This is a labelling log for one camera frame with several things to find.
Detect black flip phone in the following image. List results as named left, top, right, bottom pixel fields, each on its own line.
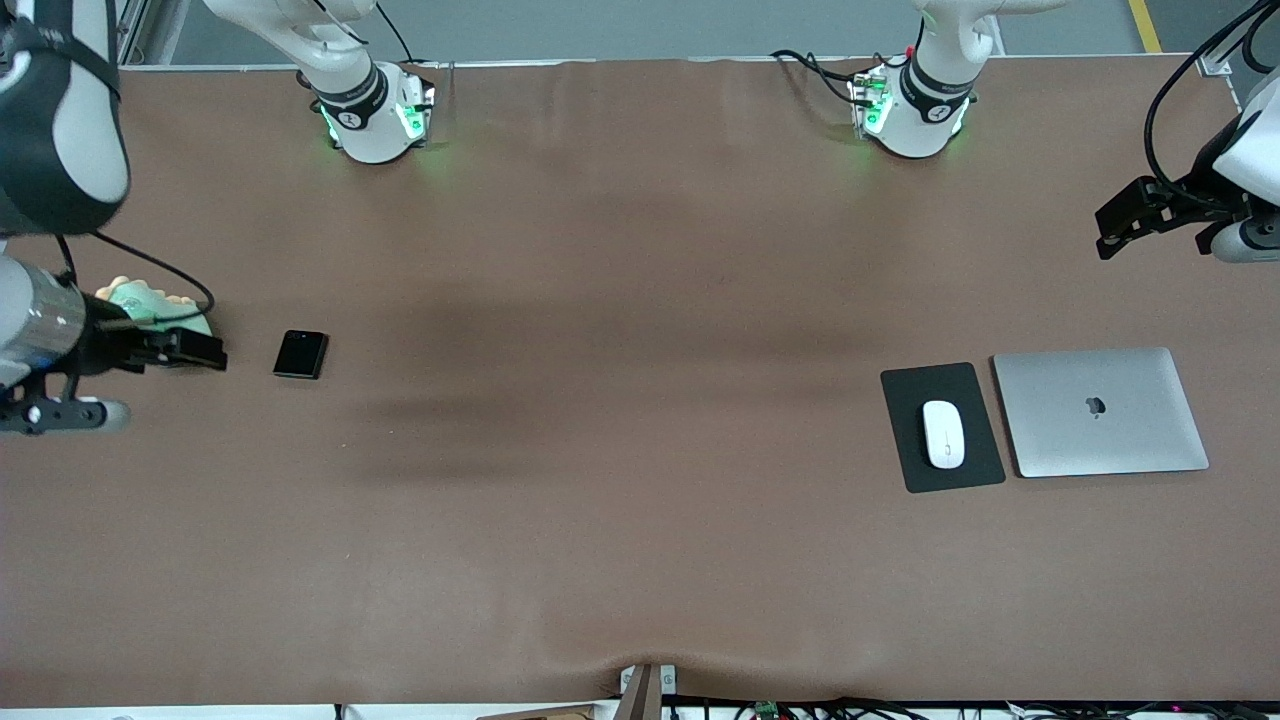
left=272, top=329, right=330, bottom=381

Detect white wireless computer mouse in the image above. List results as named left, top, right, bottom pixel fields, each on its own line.
left=920, top=399, right=967, bottom=470

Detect black rectangular mouse pad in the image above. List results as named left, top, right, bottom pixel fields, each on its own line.
left=879, top=361, right=1008, bottom=495

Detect green plush dinosaur toy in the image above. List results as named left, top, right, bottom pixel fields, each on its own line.
left=94, top=276, right=214, bottom=338

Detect silver closed laptop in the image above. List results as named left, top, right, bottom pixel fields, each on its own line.
left=991, top=346, right=1211, bottom=480

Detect brown table cover mat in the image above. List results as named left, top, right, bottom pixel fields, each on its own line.
left=0, top=55, right=1280, bottom=707

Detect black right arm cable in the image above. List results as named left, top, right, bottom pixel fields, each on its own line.
left=52, top=231, right=217, bottom=403

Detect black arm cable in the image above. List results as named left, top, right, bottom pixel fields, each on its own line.
left=1143, top=0, right=1280, bottom=215
left=52, top=231, right=217, bottom=403

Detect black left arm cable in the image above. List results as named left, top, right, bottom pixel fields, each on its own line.
left=1143, top=0, right=1280, bottom=215

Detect aluminium frame profile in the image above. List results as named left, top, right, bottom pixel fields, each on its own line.
left=114, top=0, right=197, bottom=69

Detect black base cables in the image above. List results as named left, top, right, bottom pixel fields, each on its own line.
left=769, top=47, right=883, bottom=107

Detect silver camera mount bracket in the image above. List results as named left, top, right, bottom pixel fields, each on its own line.
left=618, top=662, right=679, bottom=720

